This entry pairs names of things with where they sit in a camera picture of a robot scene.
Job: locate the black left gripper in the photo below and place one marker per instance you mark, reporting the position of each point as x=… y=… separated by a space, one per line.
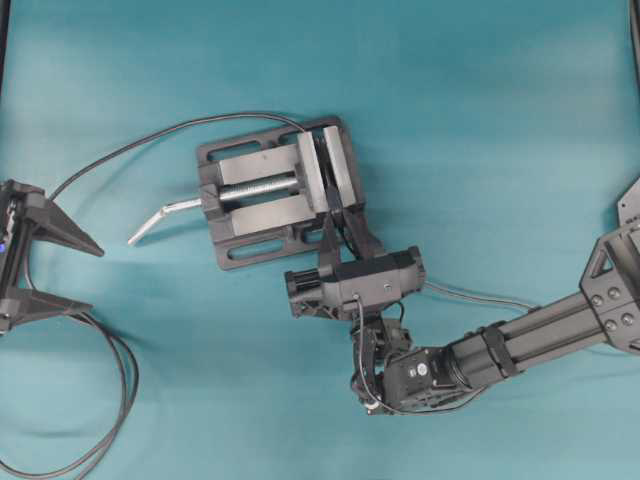
x=19 y=205

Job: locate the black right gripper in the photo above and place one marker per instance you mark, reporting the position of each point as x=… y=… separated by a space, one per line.
x=374 y=279

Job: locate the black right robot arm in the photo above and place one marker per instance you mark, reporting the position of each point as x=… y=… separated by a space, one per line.
x=392 y=377

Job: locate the black bench vise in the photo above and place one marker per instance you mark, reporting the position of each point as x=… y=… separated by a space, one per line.
x=266 y=193

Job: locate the silver vise handle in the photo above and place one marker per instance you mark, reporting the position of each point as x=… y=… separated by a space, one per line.
x=159 y=215

